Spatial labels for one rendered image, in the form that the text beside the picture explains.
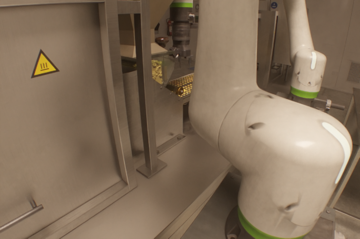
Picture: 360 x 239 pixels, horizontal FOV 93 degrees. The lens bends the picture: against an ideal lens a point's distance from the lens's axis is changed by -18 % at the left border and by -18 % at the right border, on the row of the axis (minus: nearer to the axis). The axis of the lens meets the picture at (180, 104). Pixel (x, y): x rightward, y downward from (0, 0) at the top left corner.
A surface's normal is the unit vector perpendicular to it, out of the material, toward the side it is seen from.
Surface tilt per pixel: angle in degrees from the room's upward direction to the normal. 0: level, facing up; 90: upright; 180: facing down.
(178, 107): 90
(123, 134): 90
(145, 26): 90
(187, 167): 0
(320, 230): 0
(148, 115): 90
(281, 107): 7
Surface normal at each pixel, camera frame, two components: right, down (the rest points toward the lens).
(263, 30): -0.64, 0.31
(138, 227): 0.00, -0.91
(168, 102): 0.76, 0.26
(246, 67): 0.41, 0.28
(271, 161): -0.83, 0.21
